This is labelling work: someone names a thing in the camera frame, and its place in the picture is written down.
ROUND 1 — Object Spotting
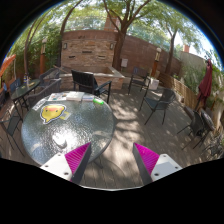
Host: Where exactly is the green marker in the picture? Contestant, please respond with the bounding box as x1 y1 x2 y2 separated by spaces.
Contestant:
93 98 104 105

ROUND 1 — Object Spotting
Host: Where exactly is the black chair lower left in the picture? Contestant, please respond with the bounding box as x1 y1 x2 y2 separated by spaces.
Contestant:
0 108 26 158

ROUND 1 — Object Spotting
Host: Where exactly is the black chair right centre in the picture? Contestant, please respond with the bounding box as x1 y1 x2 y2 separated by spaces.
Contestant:
142 88 176 118

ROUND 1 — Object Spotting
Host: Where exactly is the black patio chair behind table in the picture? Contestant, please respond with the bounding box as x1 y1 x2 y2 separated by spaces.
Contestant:
71 69 111 97

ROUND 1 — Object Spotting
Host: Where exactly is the round glass patio table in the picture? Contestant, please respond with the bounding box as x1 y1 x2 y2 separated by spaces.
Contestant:
21 97 115 165

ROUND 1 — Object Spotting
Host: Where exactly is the colourful open magazine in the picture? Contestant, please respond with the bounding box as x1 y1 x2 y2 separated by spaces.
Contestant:
48 92 67 101

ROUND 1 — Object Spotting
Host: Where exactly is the white book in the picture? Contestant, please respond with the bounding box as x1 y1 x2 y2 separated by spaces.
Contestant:
66 91 84 101

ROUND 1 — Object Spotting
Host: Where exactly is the grey chair left of table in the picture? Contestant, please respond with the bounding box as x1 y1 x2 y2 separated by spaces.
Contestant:
27 79 61 108

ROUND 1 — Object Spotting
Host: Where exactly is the stone brick fireplace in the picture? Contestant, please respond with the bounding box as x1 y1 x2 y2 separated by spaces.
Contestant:
61 30 124 90

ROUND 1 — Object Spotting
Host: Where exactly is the black chair far right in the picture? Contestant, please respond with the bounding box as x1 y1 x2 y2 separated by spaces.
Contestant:
184 111 209 147

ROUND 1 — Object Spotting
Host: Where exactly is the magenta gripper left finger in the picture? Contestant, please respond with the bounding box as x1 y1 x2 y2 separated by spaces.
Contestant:
39 142 93 185

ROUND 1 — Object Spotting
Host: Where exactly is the dark side table left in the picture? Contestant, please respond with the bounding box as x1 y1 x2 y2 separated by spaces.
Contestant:
10 78 42 114

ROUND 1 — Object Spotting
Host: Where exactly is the yellow duck mouse pad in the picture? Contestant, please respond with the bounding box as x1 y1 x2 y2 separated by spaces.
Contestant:
40 104 66 124

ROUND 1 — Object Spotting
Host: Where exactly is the black chair far centre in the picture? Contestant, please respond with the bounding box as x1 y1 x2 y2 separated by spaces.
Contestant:
128 67 151 91

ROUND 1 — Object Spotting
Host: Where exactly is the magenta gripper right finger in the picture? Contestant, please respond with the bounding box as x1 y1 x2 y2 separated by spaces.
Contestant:
132 142 183 186

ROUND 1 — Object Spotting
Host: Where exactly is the white paper sheet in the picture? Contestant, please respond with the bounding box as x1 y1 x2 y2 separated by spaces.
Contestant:
82 95 94 101

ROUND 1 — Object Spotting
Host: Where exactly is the closed maroon patio umbrella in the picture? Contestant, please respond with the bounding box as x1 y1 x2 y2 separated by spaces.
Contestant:
197 59 213 105

